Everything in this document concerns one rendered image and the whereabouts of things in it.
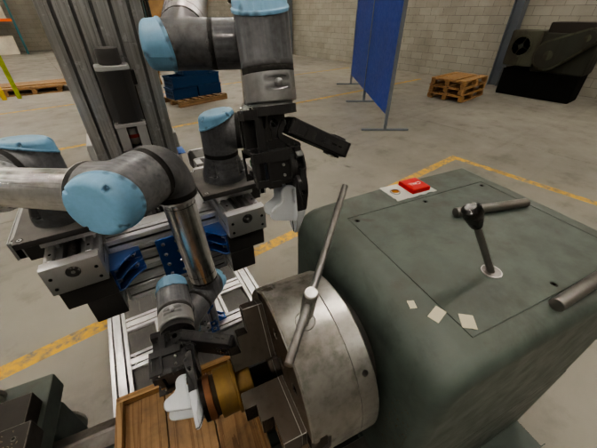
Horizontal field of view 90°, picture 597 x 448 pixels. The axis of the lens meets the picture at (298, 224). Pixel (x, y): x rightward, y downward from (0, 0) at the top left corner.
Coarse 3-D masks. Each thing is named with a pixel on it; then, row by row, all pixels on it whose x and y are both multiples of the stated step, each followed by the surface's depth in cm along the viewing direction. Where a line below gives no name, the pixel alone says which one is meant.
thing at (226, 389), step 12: (228, 360) 56; (216, 372) 54; (228, 372) 53; (240, 372) 54; (204, 384) 52; (216, 384) 52; (228, 384) 52; (240, 384) 53; (252, 384) 54; (204, 396) 51; (216, 396) 51; (228, 396) 51; (240, 396) 51; (204, 408) 50; (216, 408) 51; (228, 408) 51; (240, 408) 52
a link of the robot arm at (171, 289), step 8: (160, 280) 73; (168, 280) 72; (176, 280) 73; (184, 280) 75; (160, 288) 70; (168, 288) 70; (176, 288) 70; (184, 288) 72; (160, 296) 69; (168, 296) 68; (176, 296) 68; (184, 296) 69; (160, 304) 67; (168, 304) 66; (192, 304) 75
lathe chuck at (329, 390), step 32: (256, 288) 60; (288, 288) 55; (288, 320) 49; (320, 320) 49; (320, 352) 46; (288, 384) 52; (320, 384) 45; (352, 384) 46; (320, 416) 44; (352, 416) 47
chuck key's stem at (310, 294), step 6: (306, 288) 43; (312, 288) 43; (306, 294) 42; (312, 294) 43; (306, 300) 43; (312, 300) 42; (312, 306) 44; (300, 312) 46; (312, 312) 45; (306, 324) 48
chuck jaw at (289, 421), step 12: (264, 384) 53; (276, 384) 53; (252, 396) 52; (264, 396) 52; (276, 396) 52; (288, 396) 51; (252, 408) 51; (264, 408) 50; (276, 408) 50; (288, 408) 50; (264, 420) 48; (276, 420) 48; (288, 420) 48; (300, 420) 48; (264, 432) 50; (288, 432) 47; (300, 432) 47; (288, 444) 46; (300, 444) 48; (312, 444) 46; (324, 444) 48
